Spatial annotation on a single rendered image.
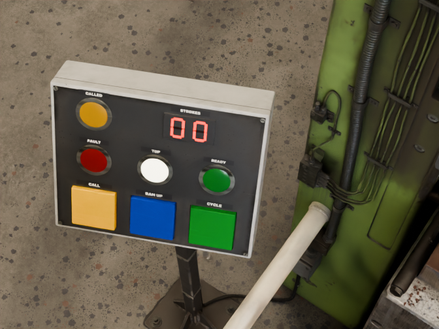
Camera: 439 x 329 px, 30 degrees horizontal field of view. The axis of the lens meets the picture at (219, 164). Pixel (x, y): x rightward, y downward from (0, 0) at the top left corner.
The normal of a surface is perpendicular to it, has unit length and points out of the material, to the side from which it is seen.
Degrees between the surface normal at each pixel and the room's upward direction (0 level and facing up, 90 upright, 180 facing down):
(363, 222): 90
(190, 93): 30
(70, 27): 0
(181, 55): 0
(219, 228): 60
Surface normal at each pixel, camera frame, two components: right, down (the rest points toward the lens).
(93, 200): -0.16, 0.54
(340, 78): -0.58, 0.73
